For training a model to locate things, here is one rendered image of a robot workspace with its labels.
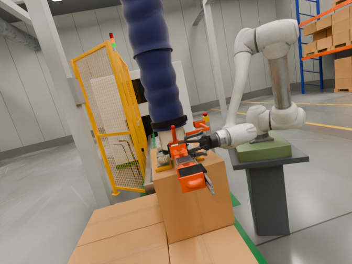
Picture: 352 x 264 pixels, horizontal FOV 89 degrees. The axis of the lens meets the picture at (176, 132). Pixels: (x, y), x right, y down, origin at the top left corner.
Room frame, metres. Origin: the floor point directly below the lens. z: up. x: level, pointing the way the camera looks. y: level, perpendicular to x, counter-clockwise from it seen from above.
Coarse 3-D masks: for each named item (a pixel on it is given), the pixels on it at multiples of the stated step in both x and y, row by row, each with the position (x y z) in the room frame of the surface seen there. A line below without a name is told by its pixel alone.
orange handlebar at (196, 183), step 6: (204, 126) 1.26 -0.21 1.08; (186, 132) 1.18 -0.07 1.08; (192, 132) 1.17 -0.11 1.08; (174, 150) 0.83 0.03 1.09; (180, 150) 0.78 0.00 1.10; (186, 150) 0.77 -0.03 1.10; (174, 156) 0.76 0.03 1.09; (180, 156) 0.79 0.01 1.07; (192, 162) 0.63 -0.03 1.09; (198, 180) 0.48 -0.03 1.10; (186, 186) 0.49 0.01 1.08; (192, 186) 0.47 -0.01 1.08; (198, 186) 0.48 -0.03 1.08
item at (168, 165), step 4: (156, 152) 1.28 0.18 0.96; (156, 156) 1.19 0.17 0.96; (156, 160) 1.10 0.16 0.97; (156, 164) 1.02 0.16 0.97; (164, 164) 0.98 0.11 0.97; (168, 164) 0.98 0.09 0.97; (156, 168) 0.96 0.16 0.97; (160, 168) 0.95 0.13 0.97; (164, 168) 0.95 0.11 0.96; (168, 168) 0.95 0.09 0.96
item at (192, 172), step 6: (180, 168) 0.56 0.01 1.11; (186, 168) 0.55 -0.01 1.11; (192, 168) 0.54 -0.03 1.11; (198, 168) 0.53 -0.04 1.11; (180, 174) 0.51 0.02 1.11; (186, 174) 0.50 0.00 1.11; (192, 174) 0.50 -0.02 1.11; (198, 174) 0.49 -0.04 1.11; (180, 180) 0.49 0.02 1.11; (186, 180) 0.49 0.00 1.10; (192, 180) 0.49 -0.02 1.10; (204, 180) 0.49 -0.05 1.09; (204, 186) 0.49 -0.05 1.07; (186, 192) 0.49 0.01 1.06
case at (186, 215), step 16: (192, 144) 1.34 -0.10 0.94; (208, 160) 0.95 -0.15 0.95; (160, 176) 0.89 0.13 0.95; (176, 176) 0.88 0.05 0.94; (208, 176) 0.89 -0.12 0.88; (224, 176) 0.90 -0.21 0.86; (160, 192) 0.86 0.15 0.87; (176, 192) 0.87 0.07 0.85; (192, 192) 0.88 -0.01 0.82; (208, 192) 0.89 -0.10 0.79; (224, 192) 0.90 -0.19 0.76; (160, 208) 0.86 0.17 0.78; (176, 208) 0.87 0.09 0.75; (192, 208) 0.88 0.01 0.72; (208, 208) 0.89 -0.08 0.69; (224, 208) 0.90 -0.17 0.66; (176, 224) 0.87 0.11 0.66; (192, 224) 0.88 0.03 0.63; (208, 224) 0.89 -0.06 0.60; (224, 224) 0.90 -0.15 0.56; (176, 240) 0.86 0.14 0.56
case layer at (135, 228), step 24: (96, 216) 1.30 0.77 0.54; (120, 216) 1.23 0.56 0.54; (144, 216) 1.16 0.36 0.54; (96, 240) 1.03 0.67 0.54; (120, 240) 0.98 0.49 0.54; (144, 240) 0.93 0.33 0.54; (168, 240) 0.89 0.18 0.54; (192, 240) 0.85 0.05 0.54; (216, 240) 0.82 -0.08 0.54; (240, 240) 0.78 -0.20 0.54
